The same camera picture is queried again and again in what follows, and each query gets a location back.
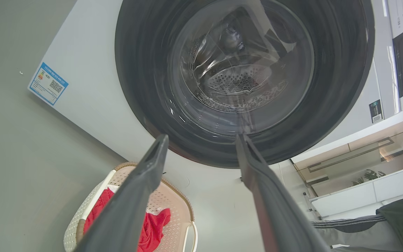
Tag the glass wall panel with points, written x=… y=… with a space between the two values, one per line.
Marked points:
x=348 y=154

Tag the white garment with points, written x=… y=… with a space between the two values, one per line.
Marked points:
x=114 y=188

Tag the small black QR sticker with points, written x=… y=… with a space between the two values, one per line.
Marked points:
x=376 y=111

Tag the blue energy label sticker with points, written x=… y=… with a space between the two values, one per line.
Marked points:
x=48 y=84

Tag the white front-load washing machine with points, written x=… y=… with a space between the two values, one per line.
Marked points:
x=93 y=70

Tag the cream perforated laundry basket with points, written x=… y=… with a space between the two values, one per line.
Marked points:
x=173 y=206

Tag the green potted plant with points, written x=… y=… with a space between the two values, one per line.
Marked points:
x=369 y=175

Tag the grey striped garment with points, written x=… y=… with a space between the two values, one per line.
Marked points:
x=355 y=229

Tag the red shorts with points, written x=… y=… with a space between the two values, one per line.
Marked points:
x=154 y=227

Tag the dark round washing machine door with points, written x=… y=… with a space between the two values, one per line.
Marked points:
x=145 y=87

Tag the white low cabinet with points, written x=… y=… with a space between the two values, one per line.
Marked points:
x=373 y=192

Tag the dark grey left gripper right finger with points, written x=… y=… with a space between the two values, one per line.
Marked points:
x=278 y=210

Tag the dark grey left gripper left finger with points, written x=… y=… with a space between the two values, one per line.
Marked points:
x=128 y=206

